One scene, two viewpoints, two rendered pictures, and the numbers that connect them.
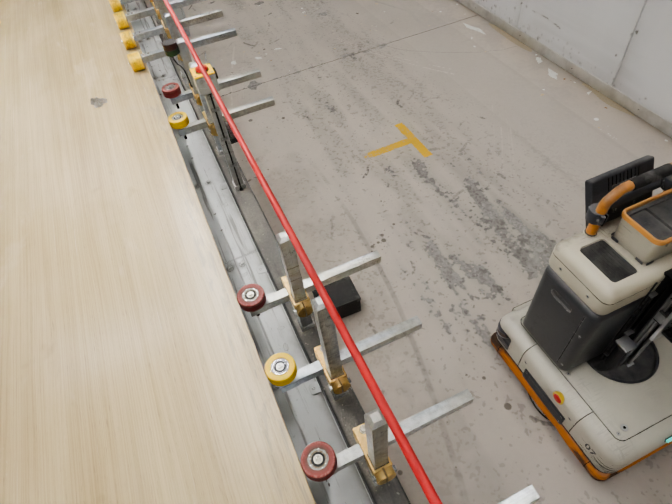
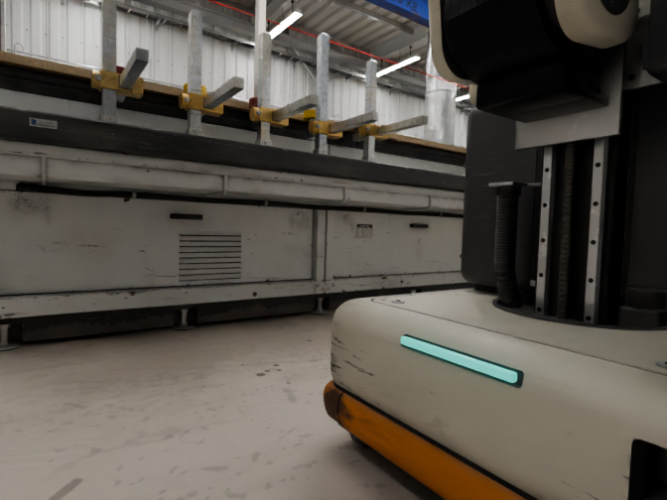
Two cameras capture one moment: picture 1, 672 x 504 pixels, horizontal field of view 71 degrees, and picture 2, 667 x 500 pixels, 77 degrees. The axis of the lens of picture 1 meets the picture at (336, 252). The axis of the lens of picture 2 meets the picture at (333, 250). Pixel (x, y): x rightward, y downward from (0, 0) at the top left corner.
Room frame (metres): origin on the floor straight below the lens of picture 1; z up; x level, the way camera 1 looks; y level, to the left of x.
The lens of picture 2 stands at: (0.15, -1.59, 0.41)
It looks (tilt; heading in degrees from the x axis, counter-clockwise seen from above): 3 degrees down; 74
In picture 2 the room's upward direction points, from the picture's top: 2 degrees clockwise
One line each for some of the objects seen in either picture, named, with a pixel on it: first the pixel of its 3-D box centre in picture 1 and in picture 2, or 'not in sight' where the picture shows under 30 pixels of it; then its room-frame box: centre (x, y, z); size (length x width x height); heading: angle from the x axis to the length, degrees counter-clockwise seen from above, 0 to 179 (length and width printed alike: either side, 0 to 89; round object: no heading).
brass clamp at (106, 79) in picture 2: not in sight; (117, 83); (-0.13, -0.18, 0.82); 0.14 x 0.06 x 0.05; 18
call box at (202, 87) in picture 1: (205, 80); not in sight; (1.50, 0.36, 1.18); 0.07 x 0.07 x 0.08; 18
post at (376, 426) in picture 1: (377, 454); (263, 100); (0.33, -0.03, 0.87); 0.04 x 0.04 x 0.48; 18
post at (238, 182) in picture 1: (225, 142); not in sight; (1.50, 0.36, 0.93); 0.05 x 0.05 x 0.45; 18
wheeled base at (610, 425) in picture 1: (606, 362); (575, 379); (0.76, -1.02, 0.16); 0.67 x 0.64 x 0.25; 18
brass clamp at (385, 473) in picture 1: (373, 452); (269, 116); (0.35, -0.03, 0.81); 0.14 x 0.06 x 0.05; 18
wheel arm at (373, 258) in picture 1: (316, 282); (386, 130); (0.86, 0.07, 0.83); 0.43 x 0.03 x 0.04; 108
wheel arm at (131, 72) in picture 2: not in sight; (127, 79); (-0.09, -0.24, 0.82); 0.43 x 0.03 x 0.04; 108
